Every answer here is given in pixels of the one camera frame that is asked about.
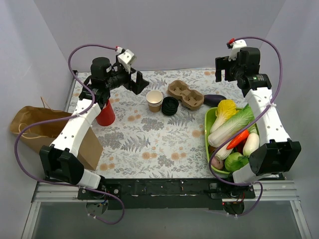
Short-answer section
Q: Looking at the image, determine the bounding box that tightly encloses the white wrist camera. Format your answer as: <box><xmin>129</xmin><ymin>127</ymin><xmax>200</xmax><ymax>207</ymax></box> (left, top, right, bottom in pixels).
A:
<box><xmin>116</xmin><ymin>47</ymin><xmax>136</xmax><ymax>73</ymax></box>
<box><xmin>227</xmin><ymin>38</ymin><xmax>247</xmax><ymax>61</ymax></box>

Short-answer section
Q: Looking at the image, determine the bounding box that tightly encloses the yellow toy napa cabbage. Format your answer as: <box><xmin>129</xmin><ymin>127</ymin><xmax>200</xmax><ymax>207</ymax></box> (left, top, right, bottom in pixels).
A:
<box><xmin>210</xmin><ymin>100</ymin><xmax>237</xmax><ymax>133</ymax></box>

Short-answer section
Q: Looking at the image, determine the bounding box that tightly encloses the small white toy cabbage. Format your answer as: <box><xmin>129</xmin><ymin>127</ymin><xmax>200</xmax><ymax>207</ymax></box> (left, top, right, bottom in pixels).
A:
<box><xmin>214</xmin><ymin>145</ymin><xmax>233</xmax><ymax>161</ymax></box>

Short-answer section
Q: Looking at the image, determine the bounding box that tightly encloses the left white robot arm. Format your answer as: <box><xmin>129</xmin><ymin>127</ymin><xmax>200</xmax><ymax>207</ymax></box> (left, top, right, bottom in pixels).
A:
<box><xmin>39</xmin><ymin>52</ymin><xmax>149</xmax><ymax>199</ymax></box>

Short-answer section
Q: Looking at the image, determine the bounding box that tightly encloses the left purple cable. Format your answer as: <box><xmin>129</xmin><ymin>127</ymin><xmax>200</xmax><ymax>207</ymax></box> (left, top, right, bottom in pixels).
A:
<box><xmin>14</xmin><ymin>44</ymin><xmax>125</xmax><ymax>225</ymax></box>

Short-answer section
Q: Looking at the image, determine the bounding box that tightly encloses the green plastic basket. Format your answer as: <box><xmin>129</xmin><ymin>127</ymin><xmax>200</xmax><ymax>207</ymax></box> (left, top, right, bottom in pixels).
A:
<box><xmin>207</xmin><ymin>105</ymin><xmax>254</xmax><ymax>174</ymax></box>

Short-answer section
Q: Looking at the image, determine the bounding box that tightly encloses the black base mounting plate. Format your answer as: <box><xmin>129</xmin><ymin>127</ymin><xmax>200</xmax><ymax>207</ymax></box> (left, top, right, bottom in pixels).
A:
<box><xmin>77</xmin><ymin>178</ymin><xmax>255</xmax><ymax>210</ymax></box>

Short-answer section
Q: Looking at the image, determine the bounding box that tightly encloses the brown paper bag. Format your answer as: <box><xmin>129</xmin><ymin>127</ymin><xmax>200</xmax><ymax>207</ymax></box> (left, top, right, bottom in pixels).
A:
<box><xmin>9</xmin><ymin>97</ymin><xmax>104</xmax><ymax>171</ymax></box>

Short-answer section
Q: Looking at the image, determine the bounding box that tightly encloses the stack of black lids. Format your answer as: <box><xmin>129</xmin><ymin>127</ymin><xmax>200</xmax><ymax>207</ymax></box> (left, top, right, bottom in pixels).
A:
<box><xmin>161</xmin><ymin>97</ymin><xmax>179</xmax><ymax>116</ymax></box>

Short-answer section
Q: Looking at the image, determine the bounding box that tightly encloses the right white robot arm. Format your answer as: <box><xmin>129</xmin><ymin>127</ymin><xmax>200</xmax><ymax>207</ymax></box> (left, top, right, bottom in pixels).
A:
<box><xmin>215</xmin><ymin>43</ymin><xmax>301</xmax><ymax>198</ymax></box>

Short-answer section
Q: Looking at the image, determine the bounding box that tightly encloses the purple toy onion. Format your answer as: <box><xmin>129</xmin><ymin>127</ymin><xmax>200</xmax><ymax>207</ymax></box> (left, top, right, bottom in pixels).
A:
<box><xmin>211</xmin><ymin>157</ymin><xmax>224</xmax><ymax>170</ymax></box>

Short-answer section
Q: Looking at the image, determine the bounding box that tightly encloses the brown cardboard cup carrier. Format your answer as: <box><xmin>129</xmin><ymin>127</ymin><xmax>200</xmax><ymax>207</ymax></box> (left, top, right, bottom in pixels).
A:
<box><xmin>167</xmin><ymin>80</ymin><xmax>204</xmax><ymax>111</ymax></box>

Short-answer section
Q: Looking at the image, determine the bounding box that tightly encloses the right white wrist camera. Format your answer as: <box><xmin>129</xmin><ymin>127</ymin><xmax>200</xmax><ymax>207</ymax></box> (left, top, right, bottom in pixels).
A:
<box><xmin>227</xmin><ymin>38</ymin><xmax>247</xmax><ymax>61</ymax></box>

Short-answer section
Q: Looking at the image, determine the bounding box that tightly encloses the aluminium frame rail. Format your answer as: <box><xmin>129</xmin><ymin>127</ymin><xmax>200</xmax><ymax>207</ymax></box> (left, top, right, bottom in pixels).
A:
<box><xmin>22</xmin><ymin>178</ymin><xmax>312</xmax><ymax>239</ymax></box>

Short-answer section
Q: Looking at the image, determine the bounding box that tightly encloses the green toy napa cabbage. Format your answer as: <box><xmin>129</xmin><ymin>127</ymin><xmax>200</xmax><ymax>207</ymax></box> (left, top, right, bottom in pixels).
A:
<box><xmin>207</xmin><ymin>104</ymin><xmax>255</xmax><ymax>148</ymax></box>

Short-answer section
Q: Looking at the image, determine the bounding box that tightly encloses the red plastic cup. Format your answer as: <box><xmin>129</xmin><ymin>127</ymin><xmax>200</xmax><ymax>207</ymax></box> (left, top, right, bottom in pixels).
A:
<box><xmin>96</xmin><ymin>100</ymin><xmax>116</xmax><ymax>126</ymax></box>

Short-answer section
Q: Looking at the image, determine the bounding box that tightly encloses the purple toy eggplant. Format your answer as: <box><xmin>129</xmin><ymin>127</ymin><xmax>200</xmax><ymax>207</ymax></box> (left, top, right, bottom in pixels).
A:
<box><xmin>204</xmin><ymin>95</ymin><xmax>227</xmax><ymax>107</ymax></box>

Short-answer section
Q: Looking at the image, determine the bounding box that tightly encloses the red toy chili pepper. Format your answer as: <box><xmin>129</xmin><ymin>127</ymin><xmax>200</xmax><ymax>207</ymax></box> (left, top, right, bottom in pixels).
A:
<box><xmin>226</xmin><ymin>129</ymin><xmax>250</xmax><ymax>150</ymax></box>

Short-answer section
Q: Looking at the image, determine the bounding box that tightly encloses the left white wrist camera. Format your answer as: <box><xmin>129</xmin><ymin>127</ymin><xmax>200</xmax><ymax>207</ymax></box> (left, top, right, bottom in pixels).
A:
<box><xmin>116</xmin><ymin>47</ymin><xmax>136</xmax><ymax>73</ymax></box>

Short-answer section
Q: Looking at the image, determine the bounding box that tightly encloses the white toy radish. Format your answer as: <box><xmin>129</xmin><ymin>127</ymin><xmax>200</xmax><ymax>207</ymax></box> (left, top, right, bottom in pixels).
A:
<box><xmin>243</xmin><ymin>132</ymin><xmax>260</xmax><ymax>156</ymax></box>

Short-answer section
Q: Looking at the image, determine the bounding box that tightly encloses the brown paper coffee cup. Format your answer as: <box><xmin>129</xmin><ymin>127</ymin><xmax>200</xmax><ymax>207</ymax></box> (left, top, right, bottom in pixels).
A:
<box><xmin>146</xmin><ymin>90</ymin><xmax>163</xmax><ymax>113</ymax></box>

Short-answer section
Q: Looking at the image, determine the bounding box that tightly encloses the green toy cabbage head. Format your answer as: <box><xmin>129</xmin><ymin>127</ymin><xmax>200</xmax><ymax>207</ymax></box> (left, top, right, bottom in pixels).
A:
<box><xmin>224</xmin><ymin>152</ymin><xmax>249</xmax><ymax>173</ymax></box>

